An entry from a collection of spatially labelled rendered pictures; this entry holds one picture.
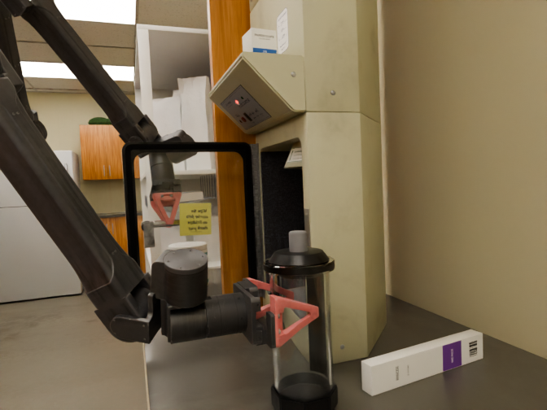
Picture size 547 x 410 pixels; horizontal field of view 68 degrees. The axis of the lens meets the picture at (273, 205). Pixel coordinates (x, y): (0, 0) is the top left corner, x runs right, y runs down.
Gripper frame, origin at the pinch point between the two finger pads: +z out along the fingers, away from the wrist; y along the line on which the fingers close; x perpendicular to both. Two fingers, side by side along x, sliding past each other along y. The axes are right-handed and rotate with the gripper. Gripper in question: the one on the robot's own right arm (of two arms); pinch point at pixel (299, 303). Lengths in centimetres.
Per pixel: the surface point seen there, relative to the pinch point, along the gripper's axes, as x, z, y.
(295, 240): -9.9, -0.7, -1.0
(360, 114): -30.9, 18.0, 10.5
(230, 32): -58, 3, 47
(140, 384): 110, -24, 222
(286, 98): -33.3, 3.2, 10.5
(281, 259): -7.5, -3.4, -1.8
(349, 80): -37.2, 15.9, 10.5
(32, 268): 70, -139, 499
